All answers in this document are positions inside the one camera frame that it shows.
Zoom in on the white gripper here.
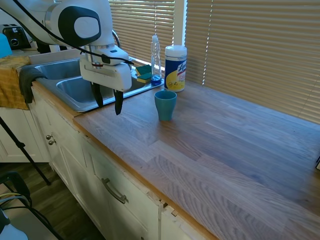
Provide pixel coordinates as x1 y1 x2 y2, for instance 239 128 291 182
79 56 133 116

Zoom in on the teal mug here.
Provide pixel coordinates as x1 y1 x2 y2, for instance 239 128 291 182
154 90 178 122

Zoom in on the stainless steel double sink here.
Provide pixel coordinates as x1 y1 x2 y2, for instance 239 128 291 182
33 57 165 113

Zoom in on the green yellow sponge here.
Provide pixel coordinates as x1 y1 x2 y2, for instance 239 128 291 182
136 72 152 85
135 64 153 76

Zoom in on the chrome faucet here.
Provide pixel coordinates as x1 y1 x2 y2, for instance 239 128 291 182
111 29 134 74

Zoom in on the clear dish soap bottle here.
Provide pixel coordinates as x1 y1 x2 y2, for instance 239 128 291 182
150 34 162 87

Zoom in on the white kitchen cabinet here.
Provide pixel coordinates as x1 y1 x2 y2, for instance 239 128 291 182
27 86 201 240

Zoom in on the Lysol wipes canister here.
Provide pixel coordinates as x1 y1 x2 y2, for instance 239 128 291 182
164 44 188 93

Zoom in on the narrow beige window blind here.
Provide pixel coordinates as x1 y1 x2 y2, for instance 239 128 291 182
108 0 176 73

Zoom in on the grey cloth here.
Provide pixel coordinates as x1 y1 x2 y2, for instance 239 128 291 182
18 65 49 105

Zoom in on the black tripod leg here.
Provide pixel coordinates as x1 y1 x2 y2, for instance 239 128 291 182
0 116 52 187

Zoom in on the yellow towel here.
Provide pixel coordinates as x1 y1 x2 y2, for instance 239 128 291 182
0 55 31 111

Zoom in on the black toaster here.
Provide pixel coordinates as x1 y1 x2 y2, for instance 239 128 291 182
1 23 33 51

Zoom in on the blue plastic object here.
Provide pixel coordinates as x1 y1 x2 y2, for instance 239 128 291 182
0 33 14 60

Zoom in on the wide beige window blind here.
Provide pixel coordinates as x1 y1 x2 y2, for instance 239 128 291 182
184 0 320 125

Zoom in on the white plastic bottle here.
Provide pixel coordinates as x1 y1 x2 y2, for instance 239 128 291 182
0 208 29 240

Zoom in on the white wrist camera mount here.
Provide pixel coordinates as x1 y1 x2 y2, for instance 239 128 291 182
97 47 130 67

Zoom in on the metal drawer bar handle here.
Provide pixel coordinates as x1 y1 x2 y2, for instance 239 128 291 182
100 177 130 205

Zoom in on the white window frame post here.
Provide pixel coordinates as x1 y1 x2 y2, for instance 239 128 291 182
173 0 189 47

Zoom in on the black equipment frame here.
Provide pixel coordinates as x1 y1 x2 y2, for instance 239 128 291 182
0 171 33 209

